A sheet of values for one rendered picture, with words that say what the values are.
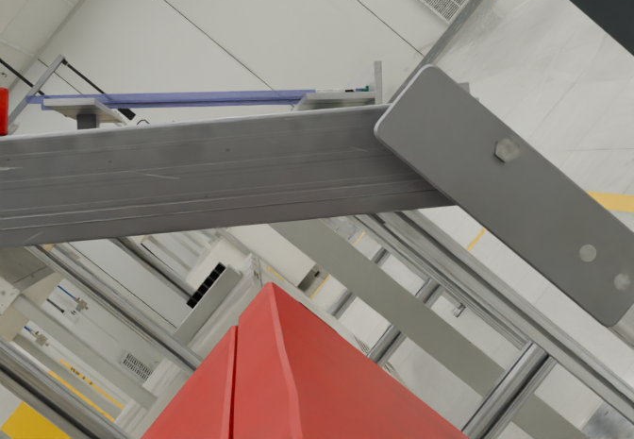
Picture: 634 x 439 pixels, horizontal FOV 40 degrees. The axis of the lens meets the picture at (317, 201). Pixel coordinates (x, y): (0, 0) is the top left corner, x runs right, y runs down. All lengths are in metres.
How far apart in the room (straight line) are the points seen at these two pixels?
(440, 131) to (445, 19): 8.44
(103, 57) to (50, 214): 8.25
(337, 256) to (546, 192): 0.96
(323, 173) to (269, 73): 8.14
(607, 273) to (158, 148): 0.25
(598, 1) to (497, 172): 0.83
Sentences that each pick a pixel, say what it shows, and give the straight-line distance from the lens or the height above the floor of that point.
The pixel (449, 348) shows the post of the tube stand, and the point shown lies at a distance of 1.47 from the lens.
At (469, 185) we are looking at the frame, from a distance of 0.47.
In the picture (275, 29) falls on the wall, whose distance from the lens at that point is 8.69.
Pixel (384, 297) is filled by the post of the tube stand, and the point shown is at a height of 0.49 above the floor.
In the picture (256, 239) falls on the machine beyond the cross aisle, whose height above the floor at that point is 0.45.
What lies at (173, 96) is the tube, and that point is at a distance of 1.33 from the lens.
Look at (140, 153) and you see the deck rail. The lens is 0.50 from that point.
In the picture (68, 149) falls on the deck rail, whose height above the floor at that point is 0.88.
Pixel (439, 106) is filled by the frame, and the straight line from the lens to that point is 0.47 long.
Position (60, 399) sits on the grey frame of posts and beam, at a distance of 1.27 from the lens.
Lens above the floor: 0.80
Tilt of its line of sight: 5 degrees down
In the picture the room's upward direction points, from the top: 51 degrees counter-clockwise
